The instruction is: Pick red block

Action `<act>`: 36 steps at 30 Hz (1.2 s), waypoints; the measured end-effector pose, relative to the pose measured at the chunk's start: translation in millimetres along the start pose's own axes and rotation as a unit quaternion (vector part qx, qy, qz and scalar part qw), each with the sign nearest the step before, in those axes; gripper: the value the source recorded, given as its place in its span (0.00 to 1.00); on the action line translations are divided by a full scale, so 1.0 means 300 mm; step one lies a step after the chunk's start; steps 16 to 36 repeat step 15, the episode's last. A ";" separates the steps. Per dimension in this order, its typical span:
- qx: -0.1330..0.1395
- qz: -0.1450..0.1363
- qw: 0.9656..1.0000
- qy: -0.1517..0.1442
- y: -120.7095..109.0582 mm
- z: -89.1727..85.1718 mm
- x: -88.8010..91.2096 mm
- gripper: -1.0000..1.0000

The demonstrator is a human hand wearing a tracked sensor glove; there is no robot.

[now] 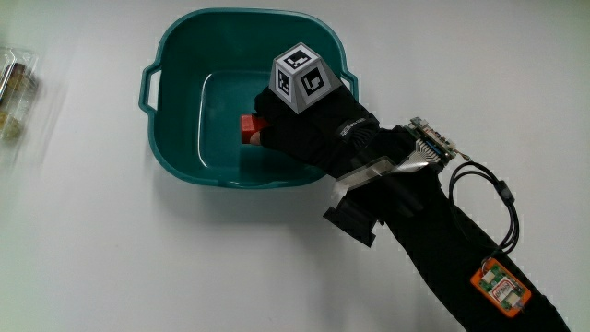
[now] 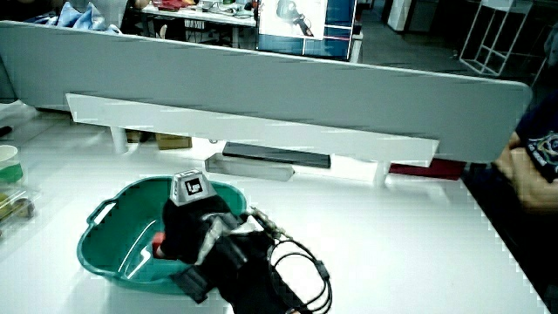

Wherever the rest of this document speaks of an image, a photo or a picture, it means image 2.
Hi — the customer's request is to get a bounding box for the cluttered white background desk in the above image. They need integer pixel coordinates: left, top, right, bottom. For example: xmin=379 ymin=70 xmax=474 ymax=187
xmin=139 ymin=0 xmax=259 ymax=49

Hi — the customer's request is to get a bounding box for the person's right hand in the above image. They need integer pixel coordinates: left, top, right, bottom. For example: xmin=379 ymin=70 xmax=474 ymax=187
xmin=154 ymin=168 xmax=244 ymax=265

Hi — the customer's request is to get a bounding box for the white and blue poster board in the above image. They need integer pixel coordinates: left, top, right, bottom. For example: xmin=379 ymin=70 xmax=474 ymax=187
xmin=256 ymin=0 xmax=359 ymax=62

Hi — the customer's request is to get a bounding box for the white and green paper cup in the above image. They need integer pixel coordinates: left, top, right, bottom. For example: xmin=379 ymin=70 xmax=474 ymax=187
xmin=0 ymin=144 xmax=24 ymax=184

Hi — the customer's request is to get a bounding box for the long grey partition panel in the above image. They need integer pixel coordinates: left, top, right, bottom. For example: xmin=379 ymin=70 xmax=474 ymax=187
xmin=0 ymin=20 xmax=534 ymax=165

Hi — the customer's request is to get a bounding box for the brown cardboard box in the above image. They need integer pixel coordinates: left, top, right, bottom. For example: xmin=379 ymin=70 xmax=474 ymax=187
xmin=155 ymin=133 xmax=194 ymax=151

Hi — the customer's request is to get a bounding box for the clear plastic fruit container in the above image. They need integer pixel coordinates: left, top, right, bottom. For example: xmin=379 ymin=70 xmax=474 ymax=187
xmin=0 ymin=184 xmax=41 ymax=233

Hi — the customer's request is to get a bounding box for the black glove cable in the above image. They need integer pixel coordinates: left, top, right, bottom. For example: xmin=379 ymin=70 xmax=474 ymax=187
xmin=266 ymin=237 xmax=334 ymax=314

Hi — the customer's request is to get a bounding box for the black keyboard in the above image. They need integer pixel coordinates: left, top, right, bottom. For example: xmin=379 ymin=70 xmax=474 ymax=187
xmin=221 ymin=141 xmax=332 ymax=169

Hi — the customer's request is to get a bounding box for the white desk shelf riser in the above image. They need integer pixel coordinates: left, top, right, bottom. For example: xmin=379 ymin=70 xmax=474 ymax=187
xmin=65 ymin=92 xmax=440 ymax=188

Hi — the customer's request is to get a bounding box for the light blue cloth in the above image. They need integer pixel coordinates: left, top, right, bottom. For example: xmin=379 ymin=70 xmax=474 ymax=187
xmin=24 ymin=1 xmax=124 ymax=36

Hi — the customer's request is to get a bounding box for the red block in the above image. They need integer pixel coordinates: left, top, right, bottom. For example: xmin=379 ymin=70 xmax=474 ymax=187
xmin=151 ymin=231 xmax=167 ymax=258

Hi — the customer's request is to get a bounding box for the white wire rack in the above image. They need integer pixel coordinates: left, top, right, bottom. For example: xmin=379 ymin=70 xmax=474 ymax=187
xmin=459 ymin=0 xmax=551 ymax=78

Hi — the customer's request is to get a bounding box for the dark red flat box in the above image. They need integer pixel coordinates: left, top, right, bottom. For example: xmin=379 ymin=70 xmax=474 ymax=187
xmin=389 ymin=157 xmax=467 ymax=181

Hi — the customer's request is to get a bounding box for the green plastic basin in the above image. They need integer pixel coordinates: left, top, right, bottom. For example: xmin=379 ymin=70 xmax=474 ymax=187
xmin=77 ymin=175 xmax=248 ymax=296

